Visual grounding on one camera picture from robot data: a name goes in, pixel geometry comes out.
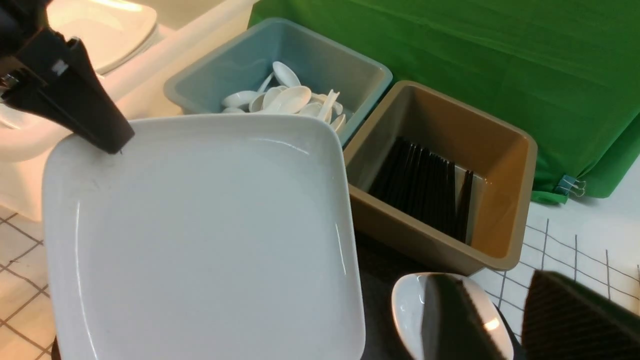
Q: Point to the white square rice plate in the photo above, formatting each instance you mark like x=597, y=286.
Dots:
x=233, y=176

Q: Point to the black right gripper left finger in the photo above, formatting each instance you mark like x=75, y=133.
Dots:
x=456, y=327

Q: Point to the tan plastic bin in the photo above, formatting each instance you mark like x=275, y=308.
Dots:
x=501, y=157

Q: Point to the green cloth backdrop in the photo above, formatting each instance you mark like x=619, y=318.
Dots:
x=567, y=72

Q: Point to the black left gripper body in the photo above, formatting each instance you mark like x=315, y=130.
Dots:
x=15, y=30

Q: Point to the large white plastic bin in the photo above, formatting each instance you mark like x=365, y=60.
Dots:
x=136, y=87

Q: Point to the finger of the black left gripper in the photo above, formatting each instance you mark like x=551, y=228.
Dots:
x=52, y=77

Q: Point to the teal plastic bin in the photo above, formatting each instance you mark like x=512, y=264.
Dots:
x=321, y=64

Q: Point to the white spoons pile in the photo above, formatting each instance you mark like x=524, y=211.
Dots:
x=282, y=92

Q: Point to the small white dish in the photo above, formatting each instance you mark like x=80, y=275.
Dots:
x=408, y=309

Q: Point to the black serving tray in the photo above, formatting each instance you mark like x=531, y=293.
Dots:
x=380, y=280

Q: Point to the top stacked white square plate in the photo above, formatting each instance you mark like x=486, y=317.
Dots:
x=113, y=31

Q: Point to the metal binder clip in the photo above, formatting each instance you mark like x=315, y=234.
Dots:
x=568, y=185

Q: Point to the black chopsticks bundle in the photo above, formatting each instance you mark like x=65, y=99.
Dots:
x=427, y=187

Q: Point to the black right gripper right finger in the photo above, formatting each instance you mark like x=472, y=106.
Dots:
x=565, y=320

